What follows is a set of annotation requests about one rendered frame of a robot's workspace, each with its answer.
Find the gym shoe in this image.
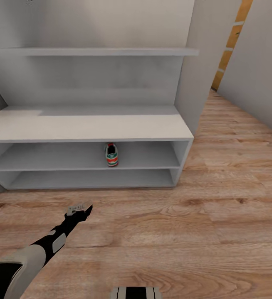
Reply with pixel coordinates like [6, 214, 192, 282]
[104, 142, 118, 167]

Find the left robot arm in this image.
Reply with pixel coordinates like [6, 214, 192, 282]
[0, 204, 93, 299]

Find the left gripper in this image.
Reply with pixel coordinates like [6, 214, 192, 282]
[65, 205, 93, 229]

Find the robot trunk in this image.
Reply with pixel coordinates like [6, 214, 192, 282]
[109, 287, 163, 299]

